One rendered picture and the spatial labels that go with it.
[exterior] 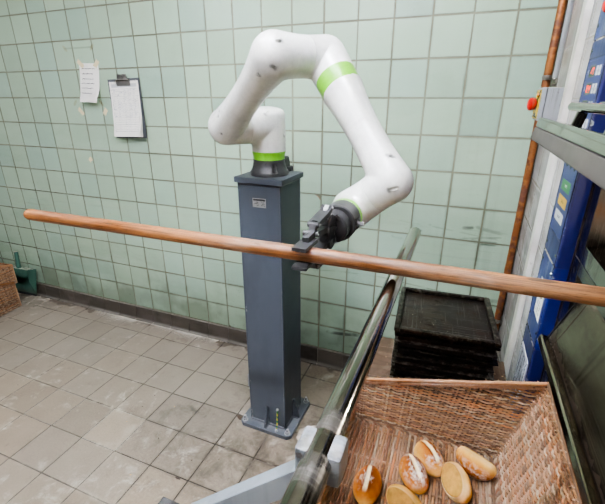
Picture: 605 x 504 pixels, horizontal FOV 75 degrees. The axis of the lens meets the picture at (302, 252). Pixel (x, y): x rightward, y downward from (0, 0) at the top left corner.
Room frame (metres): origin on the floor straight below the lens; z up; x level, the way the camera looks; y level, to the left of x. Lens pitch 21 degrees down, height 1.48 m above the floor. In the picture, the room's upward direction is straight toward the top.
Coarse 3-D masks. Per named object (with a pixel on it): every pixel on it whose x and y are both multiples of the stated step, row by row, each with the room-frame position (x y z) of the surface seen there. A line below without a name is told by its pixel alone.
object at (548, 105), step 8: (544, 88) 1.34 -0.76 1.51; (552, 88) 1.33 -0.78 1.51; (560, 88) 1.32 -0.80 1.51; (536, 96) 1.42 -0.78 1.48; (544, 96) 1.34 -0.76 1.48; (552, 96) 1.33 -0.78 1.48; (560, 96) 1.32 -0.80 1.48; (536, 104) 1.38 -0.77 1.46; (544, 104) 1.33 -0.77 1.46; (552, 104) 1.33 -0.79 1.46; (560, 104) 1.32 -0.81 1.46; (536, 112) 1.35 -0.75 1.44; (544, 112) 1.33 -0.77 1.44; (552, 112) 1.32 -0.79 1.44; (536, 120) 1.36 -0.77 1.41
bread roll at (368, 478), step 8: (360, 472) 0.70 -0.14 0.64; (368, 472) 0.69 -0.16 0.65; (376, 472) 0.70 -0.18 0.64; (360, 480) 0.67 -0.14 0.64; (368, 480) 0.67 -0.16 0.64; (376, 480) 0.68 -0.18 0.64; (360, 488) 0.66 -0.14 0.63; (368, 488) 0.65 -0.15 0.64; (376, 488) 0.66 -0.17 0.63; (360, 496) 0.65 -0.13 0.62; (368, 496) 0.64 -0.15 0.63; (376, 496) 0.65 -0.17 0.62
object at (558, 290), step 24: (24, 216) 1.00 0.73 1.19; (48, 216) 0.97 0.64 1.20; (72, 216) 0.94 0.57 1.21; (168, 240) 0.83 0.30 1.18; (192, 240) 0.80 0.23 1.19; (216, 240) 0.78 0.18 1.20; (240, 240) 0.76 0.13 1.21; (336, 264) 0.68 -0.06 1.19; (360, 264) 0.66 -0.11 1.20; (384, 264) 0.65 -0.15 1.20; (408, 264) 0.64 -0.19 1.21; (432, 264) 0.63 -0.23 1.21; (504, 288) 0.57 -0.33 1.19; (528, 288) 0.56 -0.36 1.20; (552, 288) 0.55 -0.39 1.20; (576, 288) 0.54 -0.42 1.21; (600, 288) 0.54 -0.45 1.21
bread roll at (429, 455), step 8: (424, 440) 0.79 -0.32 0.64; (416, 448) 0.78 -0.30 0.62; (424, 448) 0.76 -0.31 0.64; (432, 448) 0.76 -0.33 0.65; (416, 456) 0.76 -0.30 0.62; (424, 456) 0.75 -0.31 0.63; (432, 456) 0.74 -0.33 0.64; (440, 456) 0.74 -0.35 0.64; (424, 464) 0.73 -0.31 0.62; (432, 464) 0.72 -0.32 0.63; (440, 464) 0.72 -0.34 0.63; (432, 472) 0.72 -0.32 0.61; (440, 472) 0.71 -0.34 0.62
